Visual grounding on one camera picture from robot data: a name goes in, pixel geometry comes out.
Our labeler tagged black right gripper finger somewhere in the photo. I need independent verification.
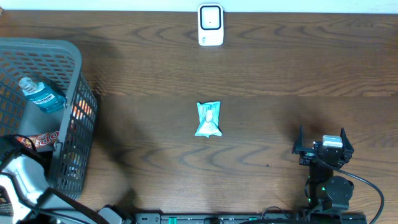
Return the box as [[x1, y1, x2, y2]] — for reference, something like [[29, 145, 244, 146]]
[[293, 125, 303, 153], [340, 128, 354, 156]]

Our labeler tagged teal small snack packet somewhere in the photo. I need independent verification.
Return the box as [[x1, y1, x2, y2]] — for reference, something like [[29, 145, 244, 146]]
[[195, 101, 222, 138]]

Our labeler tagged blue mouthwash bottle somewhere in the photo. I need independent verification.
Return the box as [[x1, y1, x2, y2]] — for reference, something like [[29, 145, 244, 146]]
[[19, 77, 66, 113]]

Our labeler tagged orange chocolate bar wrapper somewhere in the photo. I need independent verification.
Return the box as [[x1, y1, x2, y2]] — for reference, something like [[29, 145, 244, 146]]
[[15, 131, 59, 149]]

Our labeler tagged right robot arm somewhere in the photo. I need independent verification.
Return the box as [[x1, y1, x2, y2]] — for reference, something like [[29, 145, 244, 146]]
[[292, 127, 354, 219]]

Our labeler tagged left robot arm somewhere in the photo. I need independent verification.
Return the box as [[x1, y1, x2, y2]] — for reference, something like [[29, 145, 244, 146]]
[[1, 135, 134, 224]]

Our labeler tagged white barcode scanner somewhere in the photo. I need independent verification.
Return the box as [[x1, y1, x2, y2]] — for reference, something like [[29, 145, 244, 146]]
[[197, 3, 224, 47]]

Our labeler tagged grey plastic basket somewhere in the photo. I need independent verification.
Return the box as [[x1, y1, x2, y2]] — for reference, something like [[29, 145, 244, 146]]
[[1, 37, 98, 199]]

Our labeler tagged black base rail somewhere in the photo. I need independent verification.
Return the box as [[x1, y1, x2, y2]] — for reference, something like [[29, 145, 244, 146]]
[[133, 211, 367, 224]]

